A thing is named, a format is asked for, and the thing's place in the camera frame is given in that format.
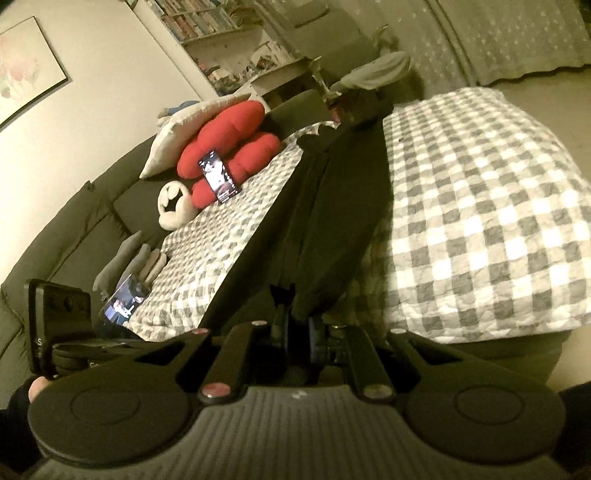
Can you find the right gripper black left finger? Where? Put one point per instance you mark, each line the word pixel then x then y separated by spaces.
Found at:
pixel 221 368

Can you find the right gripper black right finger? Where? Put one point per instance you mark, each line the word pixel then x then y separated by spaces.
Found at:
pixel 346 355

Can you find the black garment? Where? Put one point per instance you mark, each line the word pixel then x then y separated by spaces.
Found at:
pixel 311 242

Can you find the folded grey clothes stack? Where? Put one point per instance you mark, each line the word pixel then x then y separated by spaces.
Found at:
pixel 133 257

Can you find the person's left hand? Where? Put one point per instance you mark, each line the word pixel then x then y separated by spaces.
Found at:
pixel 37 386

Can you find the dark green sofa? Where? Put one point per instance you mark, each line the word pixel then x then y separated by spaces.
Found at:
pixel 88 230

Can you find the grey white checkered quilt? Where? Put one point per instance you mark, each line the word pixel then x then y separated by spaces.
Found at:
pixel 488 234

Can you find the black smartphone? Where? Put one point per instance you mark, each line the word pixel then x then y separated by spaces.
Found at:
pixel 218 177

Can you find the cream white pillow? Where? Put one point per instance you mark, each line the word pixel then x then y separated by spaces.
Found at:
pixel 179 129

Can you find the orange flower cushion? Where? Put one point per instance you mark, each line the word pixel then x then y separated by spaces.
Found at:
pixel 237 137

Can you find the grey white office chair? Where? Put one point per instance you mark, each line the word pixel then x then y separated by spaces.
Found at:
pixel 340 57

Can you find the white desk with shelves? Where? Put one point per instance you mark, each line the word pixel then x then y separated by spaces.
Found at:
pixel 217 56

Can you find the grey star curtain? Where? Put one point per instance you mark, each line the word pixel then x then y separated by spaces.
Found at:
pixel 455 44

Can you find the framed wall picture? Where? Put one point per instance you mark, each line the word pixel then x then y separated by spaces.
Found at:
pixel 30 70

